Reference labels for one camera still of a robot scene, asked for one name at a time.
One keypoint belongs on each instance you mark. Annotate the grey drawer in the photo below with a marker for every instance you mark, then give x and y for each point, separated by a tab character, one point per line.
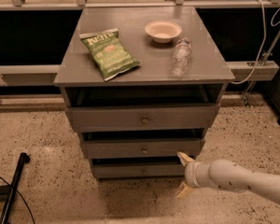
137	170
141	117
141	148

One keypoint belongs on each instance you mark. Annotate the green chip bag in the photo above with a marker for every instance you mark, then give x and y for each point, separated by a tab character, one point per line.
108	52

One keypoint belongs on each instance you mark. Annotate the grey middle drawer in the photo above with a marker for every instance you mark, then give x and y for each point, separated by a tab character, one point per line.
141	148

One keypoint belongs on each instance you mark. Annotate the grey top drawer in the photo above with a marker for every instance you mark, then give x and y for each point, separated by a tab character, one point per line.
141	117

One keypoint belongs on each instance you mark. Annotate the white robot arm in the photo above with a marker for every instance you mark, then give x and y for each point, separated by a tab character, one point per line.
227	175

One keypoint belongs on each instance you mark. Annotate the black stand leg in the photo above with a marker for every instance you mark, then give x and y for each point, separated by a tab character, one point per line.
8	191

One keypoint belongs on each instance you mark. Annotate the grey wooden drawer cabinet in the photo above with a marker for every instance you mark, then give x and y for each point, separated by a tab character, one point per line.
151	83

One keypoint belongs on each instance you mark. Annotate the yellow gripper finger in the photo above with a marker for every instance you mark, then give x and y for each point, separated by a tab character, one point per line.
184	190
184	158

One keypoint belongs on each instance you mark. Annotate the grey bottom drawer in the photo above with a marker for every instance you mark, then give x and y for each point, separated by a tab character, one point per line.
137	170

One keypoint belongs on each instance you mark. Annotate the clear plastic water bottle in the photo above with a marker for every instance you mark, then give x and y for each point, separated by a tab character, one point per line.
181	57

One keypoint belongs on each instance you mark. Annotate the metal railing frame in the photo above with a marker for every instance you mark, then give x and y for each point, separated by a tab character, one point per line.
35	36

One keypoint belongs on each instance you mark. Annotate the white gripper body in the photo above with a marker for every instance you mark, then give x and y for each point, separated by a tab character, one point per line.
191	174

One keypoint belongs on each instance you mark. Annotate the white paper bowl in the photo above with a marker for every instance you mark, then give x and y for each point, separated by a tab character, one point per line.
163	31

